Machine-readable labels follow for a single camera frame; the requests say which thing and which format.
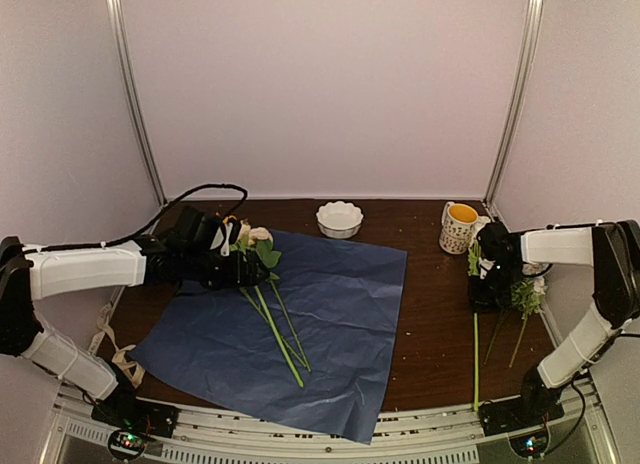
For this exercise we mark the orange flower stem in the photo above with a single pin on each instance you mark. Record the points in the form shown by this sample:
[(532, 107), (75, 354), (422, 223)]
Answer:
[(255, 251)]

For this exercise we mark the left aluminium corner post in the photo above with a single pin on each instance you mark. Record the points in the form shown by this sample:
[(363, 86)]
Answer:
[(116, 16)]

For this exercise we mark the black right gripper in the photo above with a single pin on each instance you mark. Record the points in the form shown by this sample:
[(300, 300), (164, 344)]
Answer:
[(481, 302)]

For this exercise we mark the white fluted ceramic dish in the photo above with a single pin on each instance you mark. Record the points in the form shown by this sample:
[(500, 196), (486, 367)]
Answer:
[(339, 220)]

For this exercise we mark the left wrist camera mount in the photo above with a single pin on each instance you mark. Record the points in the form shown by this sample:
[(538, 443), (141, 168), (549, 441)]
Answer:
[(196, 232)]

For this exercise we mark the blue wrapping paper sheet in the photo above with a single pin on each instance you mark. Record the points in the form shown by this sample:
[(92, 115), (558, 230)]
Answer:
[(344, 299)]

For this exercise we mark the blue hydrangea flower bunch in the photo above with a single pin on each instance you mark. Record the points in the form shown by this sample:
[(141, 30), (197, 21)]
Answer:
[(527, 297)]

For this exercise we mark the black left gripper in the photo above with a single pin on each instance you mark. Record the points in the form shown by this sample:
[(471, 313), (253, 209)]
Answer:
[(236, 279)]

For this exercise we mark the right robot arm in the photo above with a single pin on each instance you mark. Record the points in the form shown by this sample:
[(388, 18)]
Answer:
[(594, 271)]

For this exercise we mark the pink rose stem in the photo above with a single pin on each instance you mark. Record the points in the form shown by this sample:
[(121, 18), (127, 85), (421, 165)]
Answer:
[(261, 241), (242, 245)]

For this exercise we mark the front aluminium rail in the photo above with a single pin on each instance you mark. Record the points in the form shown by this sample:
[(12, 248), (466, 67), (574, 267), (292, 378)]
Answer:
[(441, 435)]

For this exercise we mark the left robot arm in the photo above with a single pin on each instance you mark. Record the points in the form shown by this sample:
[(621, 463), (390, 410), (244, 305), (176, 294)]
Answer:
[(33, 276)]

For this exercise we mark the cream ribbon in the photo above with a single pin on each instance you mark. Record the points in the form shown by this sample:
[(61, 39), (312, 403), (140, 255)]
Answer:
[(132, 370)]

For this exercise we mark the white flower stem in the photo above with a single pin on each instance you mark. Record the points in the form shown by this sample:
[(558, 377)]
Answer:
[(473, 272)]

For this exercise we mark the floral ceramic mug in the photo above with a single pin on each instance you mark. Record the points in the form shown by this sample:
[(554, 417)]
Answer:
[(457, 223)]

